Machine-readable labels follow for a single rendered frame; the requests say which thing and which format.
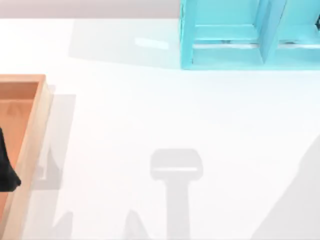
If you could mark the light blue rack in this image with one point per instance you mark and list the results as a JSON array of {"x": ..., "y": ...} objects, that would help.
[{"x": 226, "y": 32}]

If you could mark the shallow salmon-coloured box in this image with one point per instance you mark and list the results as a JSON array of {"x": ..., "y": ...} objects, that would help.
[{"x": 17, "y": 110}]

